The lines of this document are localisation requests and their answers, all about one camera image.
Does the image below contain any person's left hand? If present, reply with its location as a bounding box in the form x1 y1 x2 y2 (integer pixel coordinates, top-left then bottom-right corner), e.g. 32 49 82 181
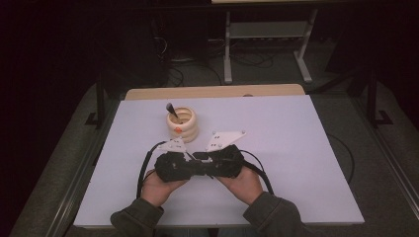
140 169 190 207

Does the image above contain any tangle of black cables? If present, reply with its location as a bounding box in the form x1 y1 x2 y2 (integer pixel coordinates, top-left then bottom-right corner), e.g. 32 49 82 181
150 18 276 87

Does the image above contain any black metal stand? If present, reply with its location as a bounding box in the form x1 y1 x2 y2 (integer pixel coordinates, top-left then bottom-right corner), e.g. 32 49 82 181
84 72 111 130
365 69 395 130

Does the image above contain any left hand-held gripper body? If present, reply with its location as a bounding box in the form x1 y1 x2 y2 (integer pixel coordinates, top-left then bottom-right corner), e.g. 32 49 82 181
154 137 196 183

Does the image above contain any grey metal rail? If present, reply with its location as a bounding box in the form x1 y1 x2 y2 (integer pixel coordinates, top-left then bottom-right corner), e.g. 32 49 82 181
44 100 117 237
349 98 419 211

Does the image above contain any grey metal desk frame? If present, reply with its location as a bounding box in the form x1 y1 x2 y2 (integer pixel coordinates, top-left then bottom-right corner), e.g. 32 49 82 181
210 0 419 85

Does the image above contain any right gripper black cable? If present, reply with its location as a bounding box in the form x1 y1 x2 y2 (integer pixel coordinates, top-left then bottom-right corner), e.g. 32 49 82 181
239 149 276 196

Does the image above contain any white board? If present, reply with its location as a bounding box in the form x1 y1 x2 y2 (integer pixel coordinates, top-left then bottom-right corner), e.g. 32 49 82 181
72 94 366 228

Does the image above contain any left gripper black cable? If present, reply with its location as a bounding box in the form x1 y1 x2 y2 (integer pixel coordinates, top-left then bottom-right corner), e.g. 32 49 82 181
135 140 168 199

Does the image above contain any thin black cable loop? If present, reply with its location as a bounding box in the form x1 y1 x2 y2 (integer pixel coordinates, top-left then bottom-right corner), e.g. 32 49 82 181
325 132 356 186

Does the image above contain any cream ribbed holder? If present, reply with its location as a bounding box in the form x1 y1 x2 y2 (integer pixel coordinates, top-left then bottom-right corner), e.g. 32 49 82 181
165 106 200 144

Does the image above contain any black makeup brush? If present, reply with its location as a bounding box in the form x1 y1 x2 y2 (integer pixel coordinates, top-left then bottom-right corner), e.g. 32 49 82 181
165 102 181 122

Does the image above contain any person's right hand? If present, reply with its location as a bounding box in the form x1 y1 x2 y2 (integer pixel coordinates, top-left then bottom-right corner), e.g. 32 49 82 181
215 165 265 206

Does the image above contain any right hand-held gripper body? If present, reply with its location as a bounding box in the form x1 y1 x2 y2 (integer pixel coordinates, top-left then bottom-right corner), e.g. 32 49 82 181
205 130 247 179

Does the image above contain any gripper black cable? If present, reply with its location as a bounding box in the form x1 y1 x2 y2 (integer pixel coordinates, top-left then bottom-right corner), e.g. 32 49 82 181
239 149 276 196
135 140 168 199

